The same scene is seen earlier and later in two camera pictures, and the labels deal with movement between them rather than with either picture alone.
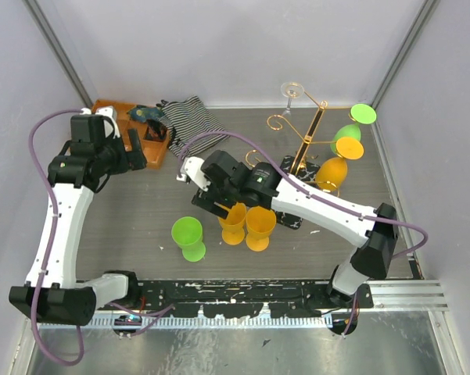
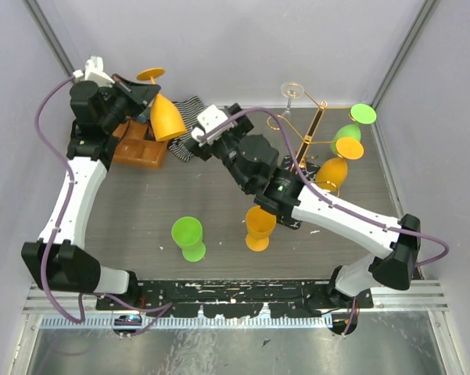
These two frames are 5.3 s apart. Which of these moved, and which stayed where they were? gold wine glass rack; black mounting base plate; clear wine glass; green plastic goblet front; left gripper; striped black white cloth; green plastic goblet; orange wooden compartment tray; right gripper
Moved: gold wine glass rack; right gripper; left gripper
Stayed: orange wooden compartment tray; clear wine glass; green plastic goblet; striped black white cloth; black mounting base plate; green plastic goblet front
